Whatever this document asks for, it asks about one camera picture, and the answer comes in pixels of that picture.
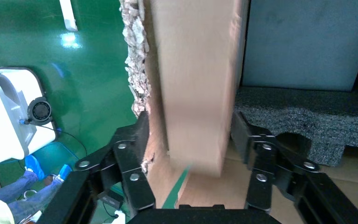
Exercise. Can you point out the white tube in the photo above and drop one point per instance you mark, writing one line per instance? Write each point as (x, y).
(68, 15)

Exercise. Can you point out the round black sensor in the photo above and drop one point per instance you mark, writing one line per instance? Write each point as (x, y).
(40, 110)

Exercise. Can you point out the blue jeans leg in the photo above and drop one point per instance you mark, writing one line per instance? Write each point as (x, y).
(12, 188)
(40, 196)

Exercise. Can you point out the black power adapter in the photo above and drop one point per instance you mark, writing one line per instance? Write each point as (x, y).
(111, 199)

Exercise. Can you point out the large open cardboard box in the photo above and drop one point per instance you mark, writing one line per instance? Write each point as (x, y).
(137, 46)

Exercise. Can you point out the dark foam packing block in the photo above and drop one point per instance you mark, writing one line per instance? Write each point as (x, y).
(305, 114)

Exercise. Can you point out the white plug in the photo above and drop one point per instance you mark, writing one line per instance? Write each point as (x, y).
(118, 217)

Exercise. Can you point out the grey flat panel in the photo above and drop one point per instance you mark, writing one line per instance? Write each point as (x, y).
(302, 43)

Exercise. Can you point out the small brown cardboard box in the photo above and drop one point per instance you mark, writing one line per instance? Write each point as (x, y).
(197, 77)

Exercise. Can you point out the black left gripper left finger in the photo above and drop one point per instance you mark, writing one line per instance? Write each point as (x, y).
(132, 176)

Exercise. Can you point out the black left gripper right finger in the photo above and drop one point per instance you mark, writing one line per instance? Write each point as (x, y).
(262, 173)

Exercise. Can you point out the blue shoe cover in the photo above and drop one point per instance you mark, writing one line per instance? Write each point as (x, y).
(32, 165)
(64, 172)

